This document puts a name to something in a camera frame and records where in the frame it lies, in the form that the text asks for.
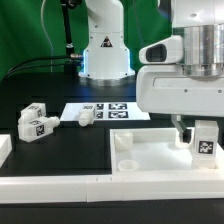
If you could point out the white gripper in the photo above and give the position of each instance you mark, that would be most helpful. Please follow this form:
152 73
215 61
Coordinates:
164 89

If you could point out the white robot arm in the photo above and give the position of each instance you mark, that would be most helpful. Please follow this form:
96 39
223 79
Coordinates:
118 30

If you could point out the white marker sheet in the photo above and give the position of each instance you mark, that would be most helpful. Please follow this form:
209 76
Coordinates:
105 111

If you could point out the white left fence piece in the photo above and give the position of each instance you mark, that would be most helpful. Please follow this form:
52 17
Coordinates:
5 147

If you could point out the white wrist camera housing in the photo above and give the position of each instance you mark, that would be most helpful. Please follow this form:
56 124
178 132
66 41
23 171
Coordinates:
166 51

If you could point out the black camera stand pole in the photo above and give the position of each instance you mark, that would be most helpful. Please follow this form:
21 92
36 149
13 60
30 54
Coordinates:
70 67

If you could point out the white front fence rail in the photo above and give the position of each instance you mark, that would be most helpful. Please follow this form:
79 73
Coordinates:
54 189

